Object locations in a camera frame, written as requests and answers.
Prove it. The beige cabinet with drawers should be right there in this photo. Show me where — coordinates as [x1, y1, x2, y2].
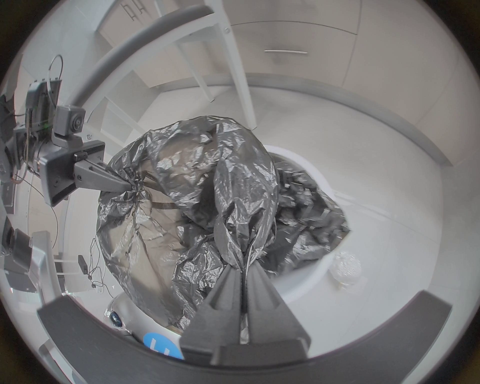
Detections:
[94, 0, 456, 167]

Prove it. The black cable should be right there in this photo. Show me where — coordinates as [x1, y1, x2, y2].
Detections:
[87, 234, 115, 298]

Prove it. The white trash bin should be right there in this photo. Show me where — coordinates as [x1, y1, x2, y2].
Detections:
[262, 144, 353, 302]

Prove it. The black plastic bag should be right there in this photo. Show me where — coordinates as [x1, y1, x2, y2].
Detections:
[95, 115, 351, 331]

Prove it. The clear plastic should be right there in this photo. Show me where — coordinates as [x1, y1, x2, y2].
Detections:
[329, 250, 362, 290]

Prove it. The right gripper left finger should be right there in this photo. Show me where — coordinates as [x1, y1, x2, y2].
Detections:
[179, 264, 244, 356]

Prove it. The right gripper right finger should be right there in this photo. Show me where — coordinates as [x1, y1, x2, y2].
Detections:
[245, 260, 312, 349]

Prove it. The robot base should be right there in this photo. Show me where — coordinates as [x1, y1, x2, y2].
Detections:
[30, 230, 184, 361]

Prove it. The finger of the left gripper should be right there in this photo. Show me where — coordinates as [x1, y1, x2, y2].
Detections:
[73, 150, 130, 194]

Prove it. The grey padded white-framed chair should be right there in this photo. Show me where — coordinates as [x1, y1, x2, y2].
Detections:
[69, 0, 259, 151]

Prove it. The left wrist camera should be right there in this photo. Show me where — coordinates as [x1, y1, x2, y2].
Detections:
[50, 106, 86, 149]

